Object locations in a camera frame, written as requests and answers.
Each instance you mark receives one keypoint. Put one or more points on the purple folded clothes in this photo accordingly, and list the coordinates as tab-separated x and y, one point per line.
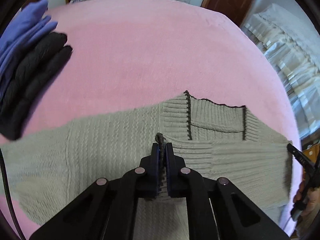
22	37

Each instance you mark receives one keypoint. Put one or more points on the wooden drawer cabinet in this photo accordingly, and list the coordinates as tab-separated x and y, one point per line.
310	153

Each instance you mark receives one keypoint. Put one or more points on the furniture under white lace cover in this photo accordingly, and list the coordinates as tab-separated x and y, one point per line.
290	45

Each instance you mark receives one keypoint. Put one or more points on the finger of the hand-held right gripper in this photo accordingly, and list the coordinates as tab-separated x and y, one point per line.
300	156

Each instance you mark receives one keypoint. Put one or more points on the beige knit sweater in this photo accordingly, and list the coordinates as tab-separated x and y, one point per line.
100	150

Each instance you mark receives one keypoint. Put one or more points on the pink bed blanket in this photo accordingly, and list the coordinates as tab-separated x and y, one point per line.
155	55

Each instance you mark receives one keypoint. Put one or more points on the black folded clothes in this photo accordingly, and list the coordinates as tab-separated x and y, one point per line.
32	75

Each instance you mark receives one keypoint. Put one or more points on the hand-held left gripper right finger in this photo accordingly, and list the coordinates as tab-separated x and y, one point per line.
169	172

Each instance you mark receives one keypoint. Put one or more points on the person's right hand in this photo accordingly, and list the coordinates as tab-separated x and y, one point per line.
298	192

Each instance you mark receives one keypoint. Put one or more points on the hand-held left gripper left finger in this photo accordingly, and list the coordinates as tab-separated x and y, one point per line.
155	170

